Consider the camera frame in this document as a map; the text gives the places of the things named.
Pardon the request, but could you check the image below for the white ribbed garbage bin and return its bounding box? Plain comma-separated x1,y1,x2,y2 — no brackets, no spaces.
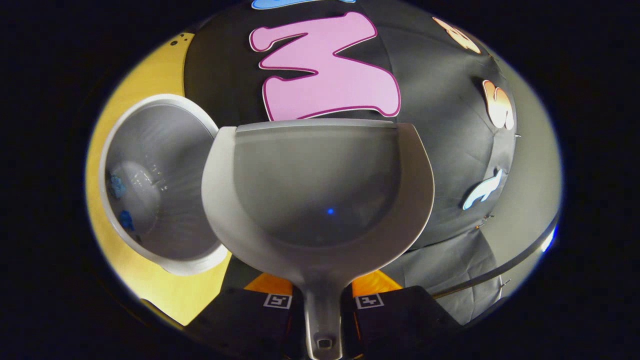
98,93,234,277

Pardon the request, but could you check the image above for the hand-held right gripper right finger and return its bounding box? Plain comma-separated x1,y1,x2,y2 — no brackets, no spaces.
344,270,462,359

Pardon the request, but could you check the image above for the yellow wooden desktop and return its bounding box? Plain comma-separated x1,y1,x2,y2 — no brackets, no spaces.
85,32,234,328

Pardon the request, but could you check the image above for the light blue paper trash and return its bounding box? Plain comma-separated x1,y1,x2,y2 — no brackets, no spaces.
109,173,127,200

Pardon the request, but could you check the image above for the grey plastic dustpan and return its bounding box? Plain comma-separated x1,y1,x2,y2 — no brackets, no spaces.
201,118,435,360

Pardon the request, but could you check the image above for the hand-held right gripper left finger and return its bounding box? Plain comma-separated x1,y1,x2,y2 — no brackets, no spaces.
187,272,306,359

